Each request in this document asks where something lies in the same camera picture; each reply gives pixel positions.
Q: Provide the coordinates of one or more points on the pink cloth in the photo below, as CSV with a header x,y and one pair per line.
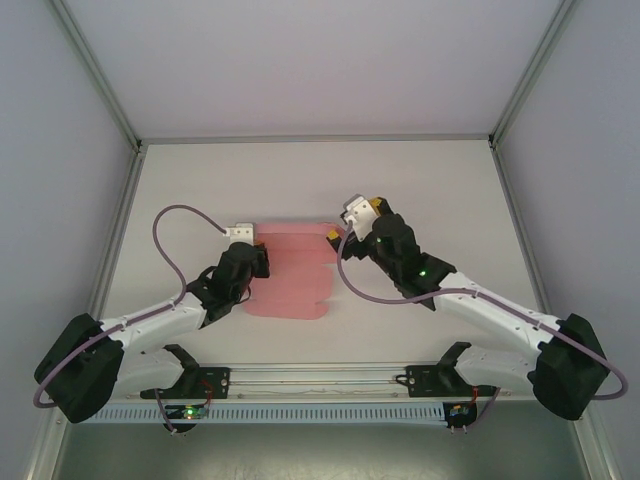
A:
x,y
295,280

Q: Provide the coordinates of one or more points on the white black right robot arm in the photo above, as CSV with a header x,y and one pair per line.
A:
x,y
500,315

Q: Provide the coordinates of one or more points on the circuit board with green light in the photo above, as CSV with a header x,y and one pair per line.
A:
x,y
189,412

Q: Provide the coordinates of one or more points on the small green circuit board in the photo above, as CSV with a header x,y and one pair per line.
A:
x,y
457,411

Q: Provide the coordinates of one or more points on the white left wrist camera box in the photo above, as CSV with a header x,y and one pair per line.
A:
x,y
242,232

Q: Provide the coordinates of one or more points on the aluminium frame crossbar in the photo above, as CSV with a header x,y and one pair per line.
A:
x,y
320,137

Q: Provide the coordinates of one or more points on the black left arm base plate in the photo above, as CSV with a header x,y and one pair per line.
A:
x,y
220,382

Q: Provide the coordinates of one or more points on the aluminium table side rail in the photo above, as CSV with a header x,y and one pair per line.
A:
x,y
518,225
118,225

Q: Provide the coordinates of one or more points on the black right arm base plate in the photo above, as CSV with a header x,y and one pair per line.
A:
x,y
422,382

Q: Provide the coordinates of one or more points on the aluminium mounting rail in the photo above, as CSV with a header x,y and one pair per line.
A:
x,y
320,382

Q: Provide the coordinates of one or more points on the aluminium frame post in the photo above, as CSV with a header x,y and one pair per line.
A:
x,y
102,81
531,75

